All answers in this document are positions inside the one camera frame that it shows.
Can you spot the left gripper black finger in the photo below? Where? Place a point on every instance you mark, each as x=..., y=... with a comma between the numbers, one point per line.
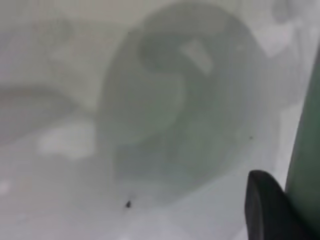
x=265, y=207

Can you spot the green plastic plate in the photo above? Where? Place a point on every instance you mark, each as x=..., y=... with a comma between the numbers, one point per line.
x=307, y=150

